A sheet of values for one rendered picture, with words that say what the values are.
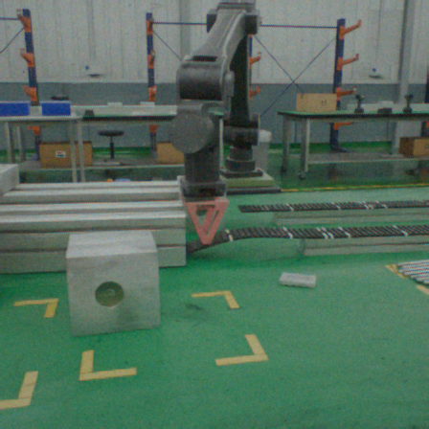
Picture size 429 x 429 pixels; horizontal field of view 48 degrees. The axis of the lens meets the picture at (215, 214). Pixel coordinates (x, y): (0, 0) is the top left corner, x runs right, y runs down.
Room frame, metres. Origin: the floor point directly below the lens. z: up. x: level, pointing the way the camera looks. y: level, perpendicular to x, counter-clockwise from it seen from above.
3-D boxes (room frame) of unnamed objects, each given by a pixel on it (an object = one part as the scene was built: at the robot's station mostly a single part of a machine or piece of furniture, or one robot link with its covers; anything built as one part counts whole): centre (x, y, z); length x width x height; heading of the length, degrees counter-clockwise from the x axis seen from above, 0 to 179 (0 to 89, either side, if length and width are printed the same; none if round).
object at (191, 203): (0.75, 0.02, 0.86); 0.07 x 0.07 x 0.09; 9
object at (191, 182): (0.77, 0.02, 0.93); 0.10 x 0.07 x 0.07; 9
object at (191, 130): (0.73, 0.02, 1.02); 0.12 x 0.09 x 0.12; 171
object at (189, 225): (0.97, 0.03, 0.83); 0.12 x 0.09 x 0.10; 7
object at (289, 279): (0.65, -0.12, 0.78); 0.05 x 0.03 x 0.01; 73
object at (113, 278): (0.56, 0.13, 0.83); 0.11 x 0.10 x 0.10; 13
